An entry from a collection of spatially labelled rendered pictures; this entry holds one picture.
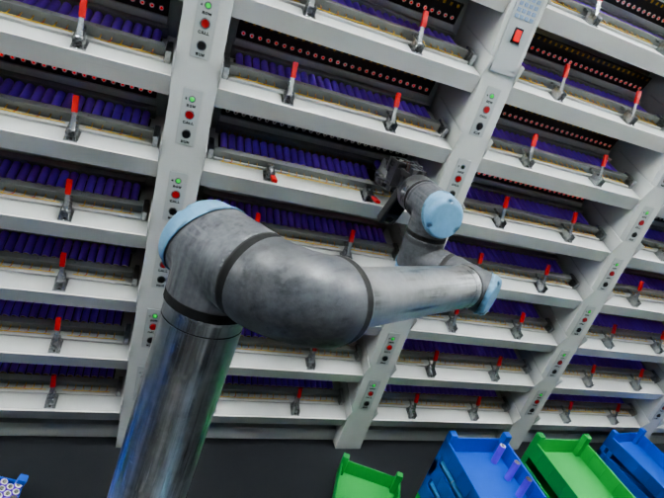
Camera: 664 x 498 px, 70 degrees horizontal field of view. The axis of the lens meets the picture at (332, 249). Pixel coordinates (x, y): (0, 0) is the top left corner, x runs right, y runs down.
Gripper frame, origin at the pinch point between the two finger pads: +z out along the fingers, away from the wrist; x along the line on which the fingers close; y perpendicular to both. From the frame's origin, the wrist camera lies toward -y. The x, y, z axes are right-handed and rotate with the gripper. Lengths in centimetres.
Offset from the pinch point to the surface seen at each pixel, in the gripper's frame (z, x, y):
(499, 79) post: -8.8, -18.0, 31.7
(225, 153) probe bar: -3.8, 42.7, -2.6
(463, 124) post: -8.7, -13.1, 19.3
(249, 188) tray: -7.5, 36.0, -8.8
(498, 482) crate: -48, -39, -63
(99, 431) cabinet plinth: -3, 62, -93
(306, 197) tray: -7.8, 21.5, -8.1
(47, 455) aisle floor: -10, 74, -95
